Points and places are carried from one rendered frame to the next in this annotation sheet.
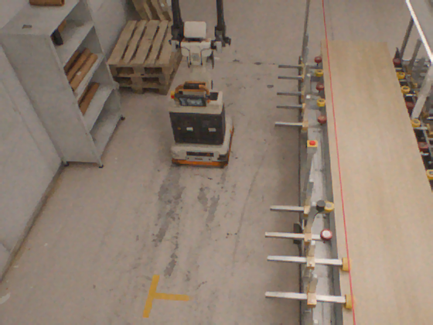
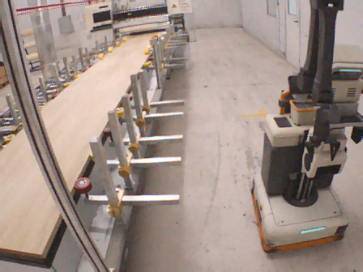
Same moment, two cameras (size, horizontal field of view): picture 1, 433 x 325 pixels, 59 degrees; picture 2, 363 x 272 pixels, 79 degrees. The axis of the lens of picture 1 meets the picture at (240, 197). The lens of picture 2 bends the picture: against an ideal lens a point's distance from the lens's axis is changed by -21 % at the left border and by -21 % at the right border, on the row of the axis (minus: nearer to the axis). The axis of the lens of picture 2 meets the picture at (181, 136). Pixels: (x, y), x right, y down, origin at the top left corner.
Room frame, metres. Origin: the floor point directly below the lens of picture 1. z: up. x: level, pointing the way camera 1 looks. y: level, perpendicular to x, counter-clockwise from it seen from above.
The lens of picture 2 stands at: (4.61, -0.46, 1.58)
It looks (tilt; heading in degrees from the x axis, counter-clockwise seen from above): 29 degrees down; 178
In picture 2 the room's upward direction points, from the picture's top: 6 degrees counter-clockwise
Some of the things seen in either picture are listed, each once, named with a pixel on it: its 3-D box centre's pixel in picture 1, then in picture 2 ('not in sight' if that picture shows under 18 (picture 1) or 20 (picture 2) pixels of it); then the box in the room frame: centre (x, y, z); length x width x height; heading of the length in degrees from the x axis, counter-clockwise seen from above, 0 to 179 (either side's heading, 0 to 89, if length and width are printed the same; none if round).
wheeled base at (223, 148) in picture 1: (203, 138); (296, 206); (3.37, 0.40, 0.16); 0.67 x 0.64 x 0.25; 173
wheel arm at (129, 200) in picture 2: (298, 66); (129, 201); (3.74, -0.68, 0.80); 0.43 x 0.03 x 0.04; 83
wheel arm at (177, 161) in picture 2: (298, 77); (136, 163); (3.49, -0.65, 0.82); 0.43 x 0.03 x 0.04; 83
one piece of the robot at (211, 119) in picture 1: (198, 112); (303, 151); (3.28, 0.41, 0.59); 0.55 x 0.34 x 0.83; 83
